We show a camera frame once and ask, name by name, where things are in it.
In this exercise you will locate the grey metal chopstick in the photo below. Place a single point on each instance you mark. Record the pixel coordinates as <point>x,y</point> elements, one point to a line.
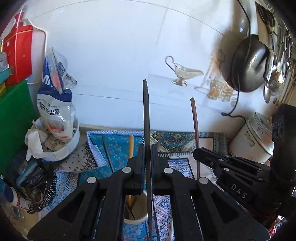
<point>147,153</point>

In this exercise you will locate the white ceramic utensil cup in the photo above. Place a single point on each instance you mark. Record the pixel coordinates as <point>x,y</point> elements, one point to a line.
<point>136,209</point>

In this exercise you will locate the patterned blue patchwork table mat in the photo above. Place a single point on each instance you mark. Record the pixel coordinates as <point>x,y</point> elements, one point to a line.
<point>108,151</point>

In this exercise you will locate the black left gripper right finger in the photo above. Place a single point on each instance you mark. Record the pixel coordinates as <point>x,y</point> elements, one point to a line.
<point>200,210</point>

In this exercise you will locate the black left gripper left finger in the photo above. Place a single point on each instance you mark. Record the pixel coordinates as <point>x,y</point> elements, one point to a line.
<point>94,211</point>

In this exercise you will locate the red tin box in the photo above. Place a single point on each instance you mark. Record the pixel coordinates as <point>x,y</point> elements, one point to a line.
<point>18,46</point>

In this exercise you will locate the white rice cooker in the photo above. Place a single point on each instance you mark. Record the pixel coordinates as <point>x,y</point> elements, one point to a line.
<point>254,141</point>

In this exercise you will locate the white round bowl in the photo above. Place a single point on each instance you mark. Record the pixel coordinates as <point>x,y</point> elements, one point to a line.
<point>54,149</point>

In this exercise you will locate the green box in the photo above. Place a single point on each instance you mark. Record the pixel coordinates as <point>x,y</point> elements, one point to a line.
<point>17,114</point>

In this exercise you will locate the light wooden chopstick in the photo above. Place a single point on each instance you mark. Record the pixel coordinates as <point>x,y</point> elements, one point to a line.
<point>131,147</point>

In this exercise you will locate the white blue plastic bag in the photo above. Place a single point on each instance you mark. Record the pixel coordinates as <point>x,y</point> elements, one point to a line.
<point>54,96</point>

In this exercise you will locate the black hanging wok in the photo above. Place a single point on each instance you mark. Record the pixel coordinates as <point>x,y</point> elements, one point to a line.
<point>248,64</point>

